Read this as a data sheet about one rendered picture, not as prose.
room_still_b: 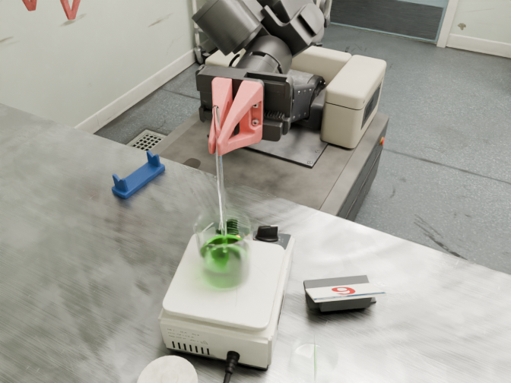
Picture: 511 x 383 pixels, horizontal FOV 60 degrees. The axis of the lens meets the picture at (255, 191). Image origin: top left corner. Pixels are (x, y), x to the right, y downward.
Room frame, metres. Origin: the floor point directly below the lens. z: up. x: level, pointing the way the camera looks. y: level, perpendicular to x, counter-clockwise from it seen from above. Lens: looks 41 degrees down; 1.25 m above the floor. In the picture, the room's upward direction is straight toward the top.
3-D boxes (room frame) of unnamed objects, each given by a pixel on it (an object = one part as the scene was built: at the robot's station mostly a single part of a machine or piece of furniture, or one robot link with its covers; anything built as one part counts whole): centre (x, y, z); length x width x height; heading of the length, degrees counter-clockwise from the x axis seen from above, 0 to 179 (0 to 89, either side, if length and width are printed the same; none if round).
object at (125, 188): (0.60, 0.20, 0.77); 0.10 x 0.03 x 0.04; 147
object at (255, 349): (0.35, 0.03, 0.79); 0.22 x 0.13 x 0.08; 168
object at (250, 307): (0.32, 0.03, 0.83); 0.12 x 0.12 x 0.01; 78
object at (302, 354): (0.26, -0.07, 0.76); 0.06 x 0.06 x 0.02
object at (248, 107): (0.38, 0.03, 1.01); 0.09 x 0.07 x 0.07; 164
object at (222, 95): (0.38, 0.02, 1.01); 0.09 x 0.07 x 0.07; 164
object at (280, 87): (0.45, 0.01, 1.01); 0.10 x 0.07 x 0.07; 74
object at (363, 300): (0.36, -0.11, 0.77); 0.09 x 0.06 x 0.04; 96
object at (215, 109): (0.34, 0.04, 0.95); 0.01 x 0.01 x 0.20
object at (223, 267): (0.33, 0.03, 0.88); 0.07 x 0.06 x 0.08; 83
